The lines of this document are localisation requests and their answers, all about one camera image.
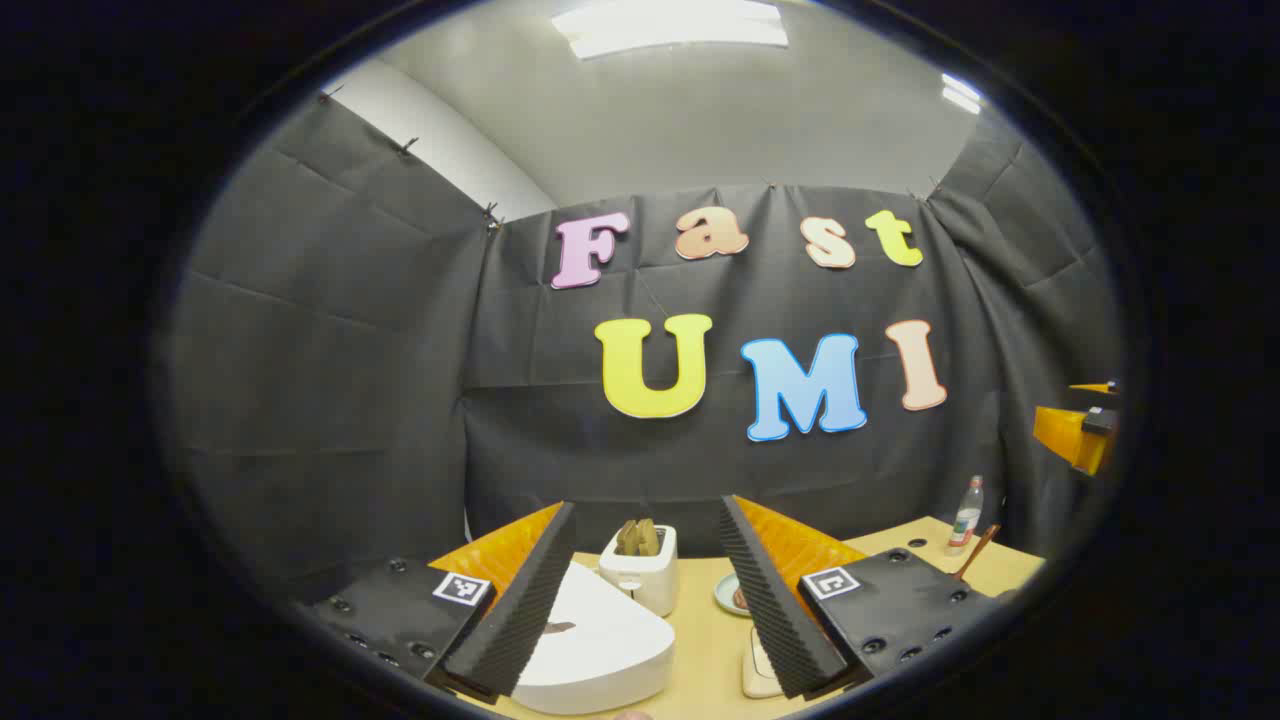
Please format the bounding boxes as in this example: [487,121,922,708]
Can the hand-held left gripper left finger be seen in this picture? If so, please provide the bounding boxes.
[300,500,579,701]

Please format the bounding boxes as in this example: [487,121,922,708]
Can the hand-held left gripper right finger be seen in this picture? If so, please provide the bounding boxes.
[718,494,1001,701]

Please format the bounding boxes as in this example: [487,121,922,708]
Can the white rice cooker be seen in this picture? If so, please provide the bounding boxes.
[510,560,676,716]

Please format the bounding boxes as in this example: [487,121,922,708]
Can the brown wooden spoon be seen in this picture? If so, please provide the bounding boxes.
[952,524,1001,581]

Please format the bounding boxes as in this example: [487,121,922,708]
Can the white toaster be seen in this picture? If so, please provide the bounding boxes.
[598,520,679,618]

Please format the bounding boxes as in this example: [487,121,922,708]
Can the clear plastic water bottle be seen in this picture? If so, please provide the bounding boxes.
[946,475,986,557]

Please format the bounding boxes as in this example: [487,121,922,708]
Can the black backdrop cloth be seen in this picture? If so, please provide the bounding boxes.
[160,90,1126,601]

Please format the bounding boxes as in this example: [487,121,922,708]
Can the small ceiling light panel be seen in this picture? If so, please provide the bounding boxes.
[940,72,986,116]

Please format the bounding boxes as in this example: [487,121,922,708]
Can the large ceiling light panel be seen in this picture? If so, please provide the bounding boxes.
[552,0,789,59]

